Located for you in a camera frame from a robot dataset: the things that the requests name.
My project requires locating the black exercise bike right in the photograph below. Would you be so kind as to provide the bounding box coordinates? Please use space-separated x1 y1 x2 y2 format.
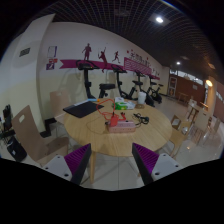
134 70 164 107

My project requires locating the pink power strip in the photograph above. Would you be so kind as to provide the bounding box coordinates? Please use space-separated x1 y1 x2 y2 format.
108 121 136 133

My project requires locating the black cable bundle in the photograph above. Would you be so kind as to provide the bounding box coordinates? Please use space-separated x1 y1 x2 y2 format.
132 112 150 126

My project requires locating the red charger plug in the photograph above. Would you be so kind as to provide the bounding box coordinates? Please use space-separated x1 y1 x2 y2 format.
110 115 118 127

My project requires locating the white paper roll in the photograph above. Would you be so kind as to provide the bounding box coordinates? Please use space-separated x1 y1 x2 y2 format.
138 91 146 105

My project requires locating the black exercise bike left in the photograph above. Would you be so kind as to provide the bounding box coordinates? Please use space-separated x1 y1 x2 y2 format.
76 60 115 99

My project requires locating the red charging cable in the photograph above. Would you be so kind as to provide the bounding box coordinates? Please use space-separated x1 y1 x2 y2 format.
96 98 127 122

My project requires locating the black laptop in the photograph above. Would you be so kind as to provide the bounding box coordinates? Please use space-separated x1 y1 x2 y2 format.
64 101 102 118

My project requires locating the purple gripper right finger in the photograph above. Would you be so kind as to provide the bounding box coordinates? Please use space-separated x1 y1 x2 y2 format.
131 142 183 186

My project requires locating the wooden chair right near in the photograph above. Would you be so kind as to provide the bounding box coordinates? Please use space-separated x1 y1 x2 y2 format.
169 115 192 157

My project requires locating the black exercise bike middle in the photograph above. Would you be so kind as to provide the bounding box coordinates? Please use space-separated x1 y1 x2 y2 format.
111 64 144 101

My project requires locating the black equipment at left wall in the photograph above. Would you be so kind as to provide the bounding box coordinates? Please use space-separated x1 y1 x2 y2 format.
0 105 27 162

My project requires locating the wooden chair left near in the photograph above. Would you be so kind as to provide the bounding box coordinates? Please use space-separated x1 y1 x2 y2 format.
12 105 69 166

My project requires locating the green tissue box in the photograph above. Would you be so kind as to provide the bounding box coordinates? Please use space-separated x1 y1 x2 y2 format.
115 102 128 110

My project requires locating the wooden chair right far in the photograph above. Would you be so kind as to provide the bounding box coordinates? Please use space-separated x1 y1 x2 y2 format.
187 103 211 144

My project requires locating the round wooden table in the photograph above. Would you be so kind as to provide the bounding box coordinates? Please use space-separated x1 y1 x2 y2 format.
64 105 172 183

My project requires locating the black exercise bike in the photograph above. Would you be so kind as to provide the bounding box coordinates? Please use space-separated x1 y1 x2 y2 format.
111 64 144 101
76 60 115 99
134 70 164 107

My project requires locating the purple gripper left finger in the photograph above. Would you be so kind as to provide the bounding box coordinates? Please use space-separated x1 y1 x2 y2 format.
42 143 93 186

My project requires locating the wooden chair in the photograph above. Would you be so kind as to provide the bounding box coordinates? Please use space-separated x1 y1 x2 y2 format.
169 115 192 157
187 103 211 144
12 105 69 166

